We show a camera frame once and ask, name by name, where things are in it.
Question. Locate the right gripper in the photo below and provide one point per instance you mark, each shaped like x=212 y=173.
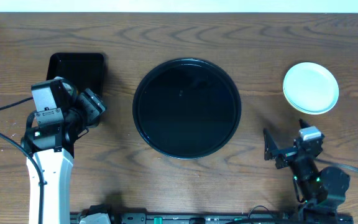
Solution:
x=288 y=154

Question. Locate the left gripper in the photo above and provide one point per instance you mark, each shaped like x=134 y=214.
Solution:
x=81 y=104

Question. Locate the light green plate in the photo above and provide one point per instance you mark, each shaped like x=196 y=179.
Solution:
x=312 y=96
x=309 y=76

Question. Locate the yellow plate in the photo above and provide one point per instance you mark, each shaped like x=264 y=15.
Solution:
x=313 y=108

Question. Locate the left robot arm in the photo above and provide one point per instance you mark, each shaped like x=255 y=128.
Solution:
x=49 y=170

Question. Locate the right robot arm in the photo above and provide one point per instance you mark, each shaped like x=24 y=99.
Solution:
x=319 y=192

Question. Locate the round black tray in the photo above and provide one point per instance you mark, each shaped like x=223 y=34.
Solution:
x=187 y=108

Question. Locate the black rectangular bin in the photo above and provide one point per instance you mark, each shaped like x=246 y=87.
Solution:
x=84 y=70

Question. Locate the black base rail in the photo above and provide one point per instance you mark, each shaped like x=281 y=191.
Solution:
x=104 y=214

